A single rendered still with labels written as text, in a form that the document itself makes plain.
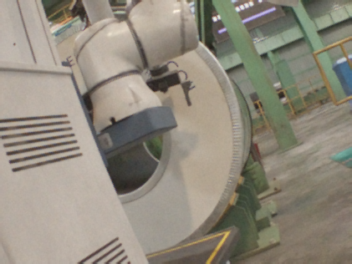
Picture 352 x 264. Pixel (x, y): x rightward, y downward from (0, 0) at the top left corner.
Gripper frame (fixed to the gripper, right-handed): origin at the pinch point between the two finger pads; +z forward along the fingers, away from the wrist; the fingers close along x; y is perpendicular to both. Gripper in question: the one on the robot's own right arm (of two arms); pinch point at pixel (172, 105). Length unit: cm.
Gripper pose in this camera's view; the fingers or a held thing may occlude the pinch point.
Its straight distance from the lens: 159.3
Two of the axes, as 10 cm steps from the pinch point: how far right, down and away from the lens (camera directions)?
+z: 3.3, 8.7, 3.7
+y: -0.5, 4.0, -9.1
